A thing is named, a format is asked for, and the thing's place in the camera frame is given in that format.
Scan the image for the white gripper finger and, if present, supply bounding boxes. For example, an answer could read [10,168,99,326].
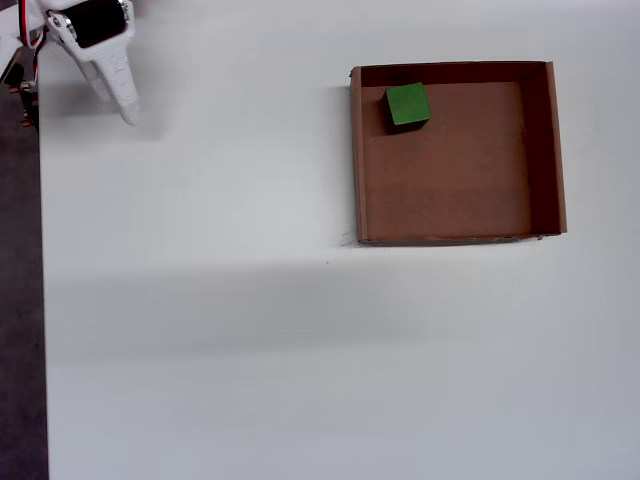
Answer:
[68,48,113,104]
[91,45,144,127]

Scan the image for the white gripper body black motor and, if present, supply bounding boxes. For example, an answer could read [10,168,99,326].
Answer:
[46,0,138,55]

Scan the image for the green cube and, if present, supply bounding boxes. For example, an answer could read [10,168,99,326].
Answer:
[383,81,433,137]

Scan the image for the brown cardboard box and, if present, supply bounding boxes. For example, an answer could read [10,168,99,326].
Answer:
[347,60,569,248]

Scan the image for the dark table clamp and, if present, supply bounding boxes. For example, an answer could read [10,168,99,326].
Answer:
[0,62,40,132]

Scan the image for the red white servo cable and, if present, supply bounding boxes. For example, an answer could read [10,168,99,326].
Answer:
[14,0,52,51]

